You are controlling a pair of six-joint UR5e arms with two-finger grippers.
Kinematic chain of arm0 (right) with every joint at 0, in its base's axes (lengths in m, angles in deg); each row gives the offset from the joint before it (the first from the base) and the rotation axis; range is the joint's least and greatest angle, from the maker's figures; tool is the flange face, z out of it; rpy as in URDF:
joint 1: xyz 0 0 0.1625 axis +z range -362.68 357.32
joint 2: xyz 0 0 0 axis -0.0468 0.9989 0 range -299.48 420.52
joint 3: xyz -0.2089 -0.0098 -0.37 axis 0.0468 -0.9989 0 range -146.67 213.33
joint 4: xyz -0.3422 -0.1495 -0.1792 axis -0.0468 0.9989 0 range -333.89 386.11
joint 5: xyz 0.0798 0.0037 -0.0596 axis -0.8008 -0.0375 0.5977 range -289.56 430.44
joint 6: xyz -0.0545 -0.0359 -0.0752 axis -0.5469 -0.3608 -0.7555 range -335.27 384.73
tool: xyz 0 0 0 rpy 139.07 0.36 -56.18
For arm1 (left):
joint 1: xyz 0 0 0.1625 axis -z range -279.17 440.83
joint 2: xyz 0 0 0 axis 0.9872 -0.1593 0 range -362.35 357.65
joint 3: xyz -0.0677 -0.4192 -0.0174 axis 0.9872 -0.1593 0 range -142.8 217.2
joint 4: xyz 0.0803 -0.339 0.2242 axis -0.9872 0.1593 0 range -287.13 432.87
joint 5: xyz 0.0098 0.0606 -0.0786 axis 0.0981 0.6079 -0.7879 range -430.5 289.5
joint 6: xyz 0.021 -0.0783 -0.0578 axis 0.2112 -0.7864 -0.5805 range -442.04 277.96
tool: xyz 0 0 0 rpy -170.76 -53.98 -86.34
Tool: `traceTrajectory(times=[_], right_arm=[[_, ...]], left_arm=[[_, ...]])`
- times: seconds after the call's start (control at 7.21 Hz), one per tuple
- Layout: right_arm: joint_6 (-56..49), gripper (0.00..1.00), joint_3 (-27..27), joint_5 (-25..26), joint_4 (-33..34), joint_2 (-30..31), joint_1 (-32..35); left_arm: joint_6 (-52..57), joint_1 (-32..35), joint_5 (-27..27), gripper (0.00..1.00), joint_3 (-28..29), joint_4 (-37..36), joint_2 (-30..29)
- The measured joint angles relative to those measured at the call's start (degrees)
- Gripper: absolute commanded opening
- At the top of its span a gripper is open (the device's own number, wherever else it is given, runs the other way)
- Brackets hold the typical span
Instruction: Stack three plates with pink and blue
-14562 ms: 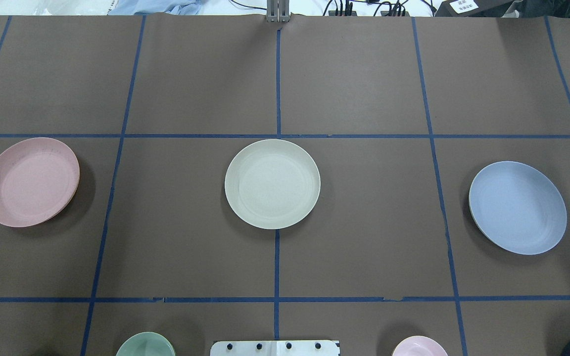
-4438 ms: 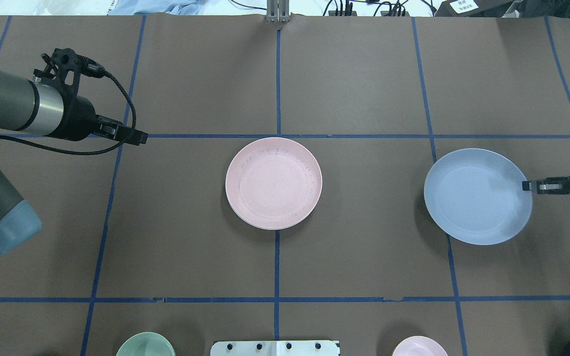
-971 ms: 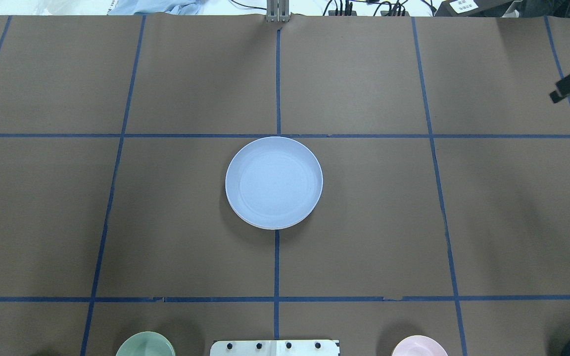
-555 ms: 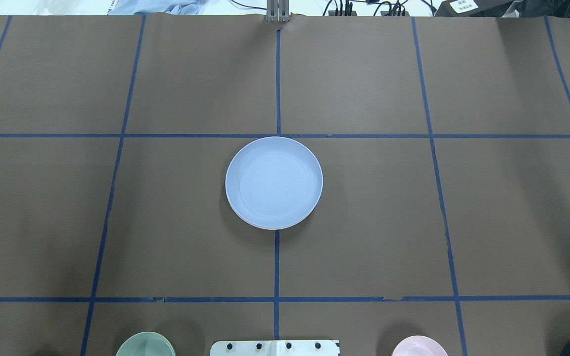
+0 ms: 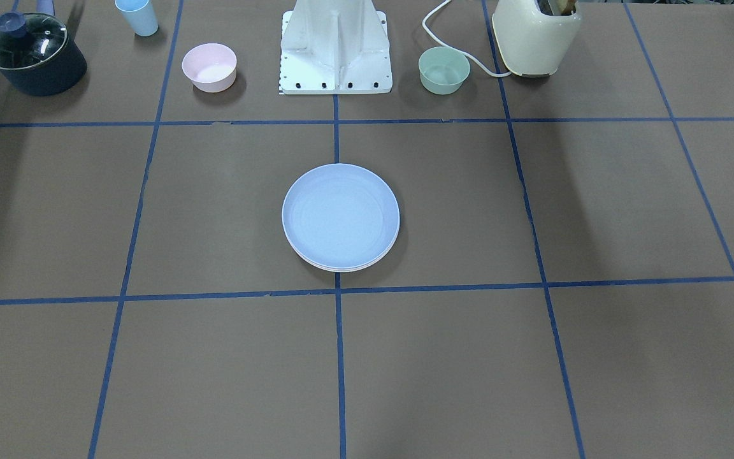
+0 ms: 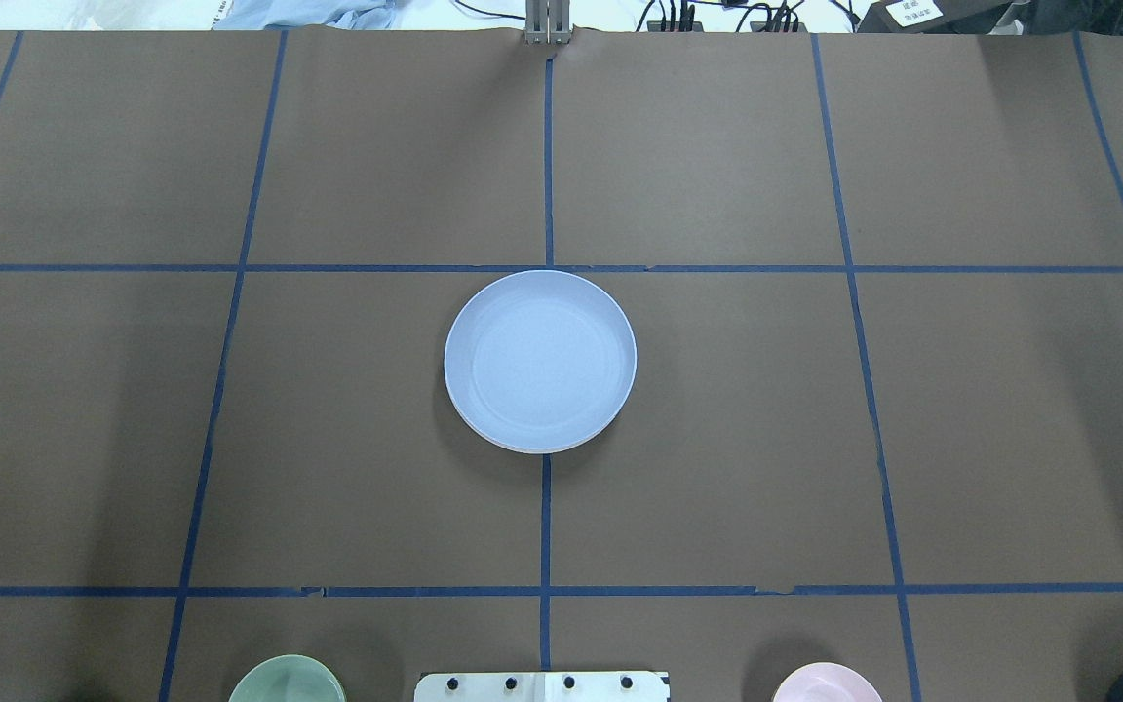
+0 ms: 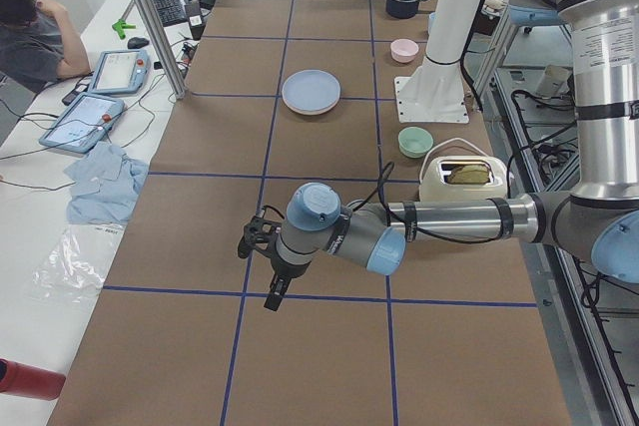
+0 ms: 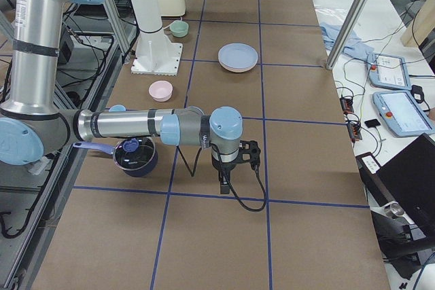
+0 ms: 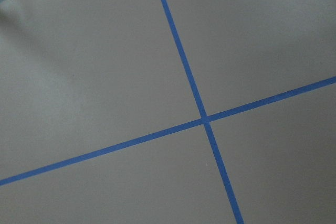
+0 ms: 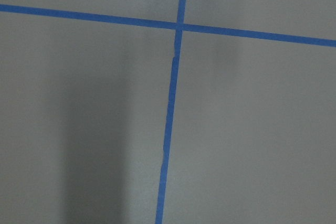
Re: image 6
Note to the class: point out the blue plate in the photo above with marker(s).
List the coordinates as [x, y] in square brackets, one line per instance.
[541, 332]

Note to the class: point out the pink plate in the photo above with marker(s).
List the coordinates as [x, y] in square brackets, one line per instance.
[538, 423]

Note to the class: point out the small pink bowl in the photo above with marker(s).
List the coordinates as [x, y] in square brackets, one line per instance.
[825, 681]

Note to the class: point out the green bowl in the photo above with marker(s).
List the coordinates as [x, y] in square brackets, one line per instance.
[292, 677]

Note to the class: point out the black box with label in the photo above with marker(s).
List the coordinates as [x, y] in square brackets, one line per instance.
[935, 17]

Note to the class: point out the light blue cloth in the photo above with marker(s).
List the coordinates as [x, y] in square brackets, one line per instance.
[278, 15]

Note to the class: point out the aluminium camera post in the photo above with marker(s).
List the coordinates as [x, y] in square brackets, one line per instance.
[547, 22]

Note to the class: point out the white metal bracket plate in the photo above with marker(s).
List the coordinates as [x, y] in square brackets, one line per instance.
[636, 685]

